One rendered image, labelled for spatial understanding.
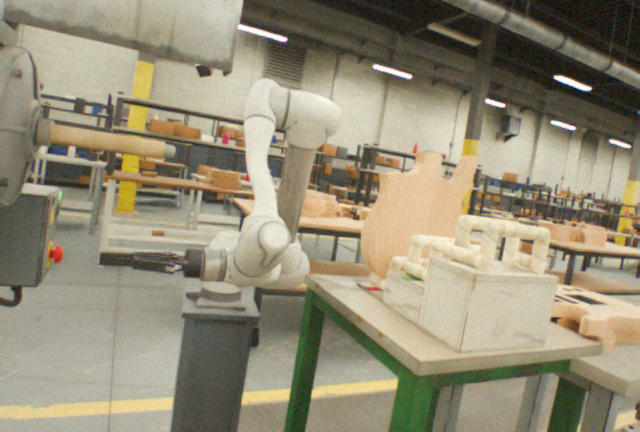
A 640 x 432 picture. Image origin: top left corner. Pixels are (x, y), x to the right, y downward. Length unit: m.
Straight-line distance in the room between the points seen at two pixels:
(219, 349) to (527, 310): 1.05
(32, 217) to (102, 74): 10.97
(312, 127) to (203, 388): 1.01
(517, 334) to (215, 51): 0.86
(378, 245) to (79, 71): 11.14
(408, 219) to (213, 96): 11.01
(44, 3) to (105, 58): 11.32
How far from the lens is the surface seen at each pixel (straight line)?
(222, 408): 1.75
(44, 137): 0.79
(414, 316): 1.07
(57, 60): 12.07
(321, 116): 1.39
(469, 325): 0.95
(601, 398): 1.30
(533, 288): 1.06
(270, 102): 1.37
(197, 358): 1.64
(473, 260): 0.96
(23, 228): 1.03
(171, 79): 11.95
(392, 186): 1.19
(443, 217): 1.32
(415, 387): 0.91
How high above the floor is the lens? 1.26
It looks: 3 degrees down
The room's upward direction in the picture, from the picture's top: 9 degrees clockwise
